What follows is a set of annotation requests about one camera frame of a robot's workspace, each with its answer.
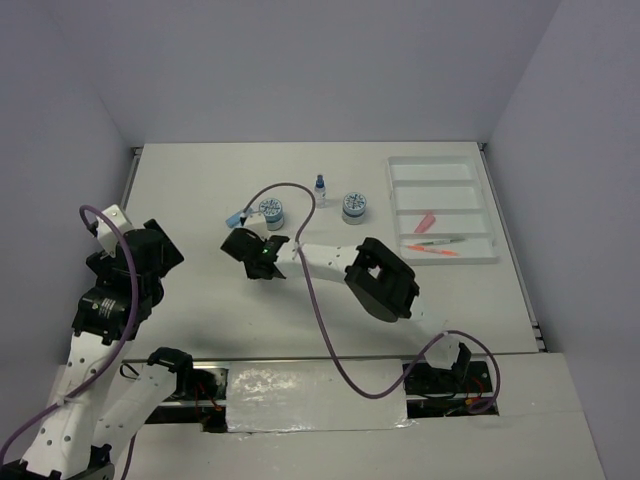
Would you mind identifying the blue round jar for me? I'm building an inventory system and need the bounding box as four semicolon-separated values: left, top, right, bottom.
259;197;284;231
342;192;367;225

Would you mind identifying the small clear spray bottle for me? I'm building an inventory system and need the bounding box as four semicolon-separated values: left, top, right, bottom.
314;174;326;208

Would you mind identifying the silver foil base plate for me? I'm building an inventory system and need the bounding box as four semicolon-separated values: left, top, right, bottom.
226;360;410;433

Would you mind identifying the blue lead case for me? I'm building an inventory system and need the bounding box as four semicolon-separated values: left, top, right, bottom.
225;211;243;229

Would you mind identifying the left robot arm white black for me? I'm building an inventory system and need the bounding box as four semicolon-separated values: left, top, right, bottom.
1;219;196;479

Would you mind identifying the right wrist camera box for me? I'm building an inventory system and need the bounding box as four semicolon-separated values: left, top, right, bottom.
241;211;269;237

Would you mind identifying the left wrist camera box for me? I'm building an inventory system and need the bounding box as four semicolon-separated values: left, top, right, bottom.
96;204;134;257

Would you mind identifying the pink lead case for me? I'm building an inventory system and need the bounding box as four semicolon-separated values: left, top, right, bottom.
414;212;436;234

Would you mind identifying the white compartment tray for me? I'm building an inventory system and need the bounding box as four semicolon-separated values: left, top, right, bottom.
387;155;499;266

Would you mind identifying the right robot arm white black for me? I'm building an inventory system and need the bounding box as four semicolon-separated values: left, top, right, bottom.
221;227;470;391

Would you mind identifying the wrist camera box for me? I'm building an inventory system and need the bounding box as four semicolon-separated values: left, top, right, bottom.
241;211;269;237
96;204;134;257

